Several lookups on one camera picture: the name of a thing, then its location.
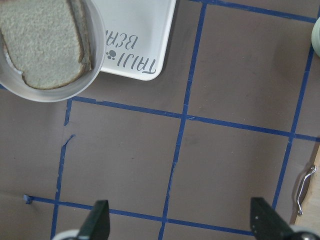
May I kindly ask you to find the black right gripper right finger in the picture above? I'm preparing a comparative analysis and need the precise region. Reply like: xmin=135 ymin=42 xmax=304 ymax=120
xmin=250 ymin=197 xmax=297 ymax=240

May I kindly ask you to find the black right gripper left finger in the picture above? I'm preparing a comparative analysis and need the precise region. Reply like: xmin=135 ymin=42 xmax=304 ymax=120
xmin=76 ymin=200 xmax=110 ymax=240

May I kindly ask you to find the white round plate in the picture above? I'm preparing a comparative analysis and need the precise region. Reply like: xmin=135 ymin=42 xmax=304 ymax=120
xmin=0 ymin=0 xmax=106 ymax=103

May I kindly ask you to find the bread slice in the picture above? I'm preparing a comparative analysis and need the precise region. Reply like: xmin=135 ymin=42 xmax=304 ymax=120
xmin=0 ymin=0 xmax=85 ymax=90

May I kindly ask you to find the wooden cutting board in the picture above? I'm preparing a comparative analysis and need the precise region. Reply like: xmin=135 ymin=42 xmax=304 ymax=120
xmin=290 ymin=144 xmax=320 ymax=232

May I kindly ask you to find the green ceramic bowl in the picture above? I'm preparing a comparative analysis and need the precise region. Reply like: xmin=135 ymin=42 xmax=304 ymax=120
xmin=311 ymin=18 xmax=320 ymax=56

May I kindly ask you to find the white bear tray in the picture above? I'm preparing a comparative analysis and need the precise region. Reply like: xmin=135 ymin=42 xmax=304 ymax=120
xmin=95 ymin=0 xmax=177 ymax=81

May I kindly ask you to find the toast slice under egg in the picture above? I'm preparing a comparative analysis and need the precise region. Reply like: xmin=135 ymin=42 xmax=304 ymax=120
xmin=69 ymin=0 xmax=92 ymax=72

